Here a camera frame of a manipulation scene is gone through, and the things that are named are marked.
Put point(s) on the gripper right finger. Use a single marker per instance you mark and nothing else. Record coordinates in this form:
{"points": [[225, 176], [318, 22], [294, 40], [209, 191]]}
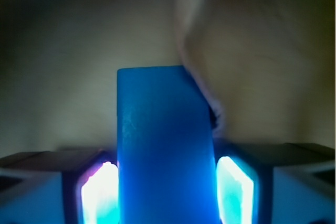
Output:
{"points": [[275, 183]]}

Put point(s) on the blue wooden block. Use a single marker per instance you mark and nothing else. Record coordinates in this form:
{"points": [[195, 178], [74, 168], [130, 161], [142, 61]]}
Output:
{"points": [[165, 148]]}

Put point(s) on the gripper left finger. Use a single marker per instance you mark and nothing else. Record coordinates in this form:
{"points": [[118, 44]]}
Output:
{"points": [[71, 186]]}

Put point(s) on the brown paper bag tray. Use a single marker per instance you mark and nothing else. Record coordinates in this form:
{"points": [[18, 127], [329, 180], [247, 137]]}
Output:
{"points": [[267, 67]]}

